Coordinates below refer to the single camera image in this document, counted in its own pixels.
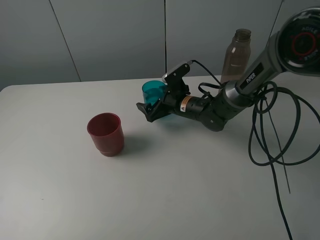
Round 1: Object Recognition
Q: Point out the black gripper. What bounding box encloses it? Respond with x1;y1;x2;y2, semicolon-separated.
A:
136;84;190;123

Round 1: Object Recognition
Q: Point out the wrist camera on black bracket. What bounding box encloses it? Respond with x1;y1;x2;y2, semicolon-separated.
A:
162;61;191;95

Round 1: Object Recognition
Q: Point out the black cable bundle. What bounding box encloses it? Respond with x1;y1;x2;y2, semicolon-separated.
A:
191;59;316;240

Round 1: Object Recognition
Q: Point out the red plastic cup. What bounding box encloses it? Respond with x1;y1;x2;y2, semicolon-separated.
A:
87;112;125;157

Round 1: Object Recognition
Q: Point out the transparent grey plastic bottle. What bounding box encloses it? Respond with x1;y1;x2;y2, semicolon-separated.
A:
220;28;251;84

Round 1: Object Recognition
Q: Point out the teal translucent plastic cup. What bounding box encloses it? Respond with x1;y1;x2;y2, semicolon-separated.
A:
142;80;168;105

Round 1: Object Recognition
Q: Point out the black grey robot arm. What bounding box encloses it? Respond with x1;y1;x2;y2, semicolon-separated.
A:
136;7;320;132

